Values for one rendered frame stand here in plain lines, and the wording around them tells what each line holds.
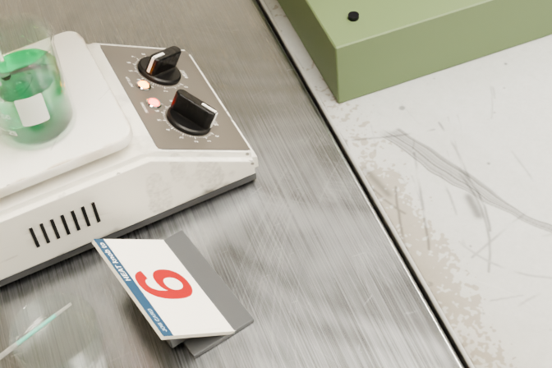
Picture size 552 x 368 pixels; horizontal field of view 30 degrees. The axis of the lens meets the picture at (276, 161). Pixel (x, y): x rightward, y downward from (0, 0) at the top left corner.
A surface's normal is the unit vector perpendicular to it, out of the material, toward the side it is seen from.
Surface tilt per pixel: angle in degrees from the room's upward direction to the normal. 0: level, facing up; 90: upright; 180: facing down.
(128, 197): 90
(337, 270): 0
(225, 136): 30
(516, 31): 90
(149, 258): 40
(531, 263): 0
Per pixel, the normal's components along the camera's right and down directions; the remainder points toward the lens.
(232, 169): 0.43, 0.65
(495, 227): -0.08, -0.66
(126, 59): 0.37, -0.76
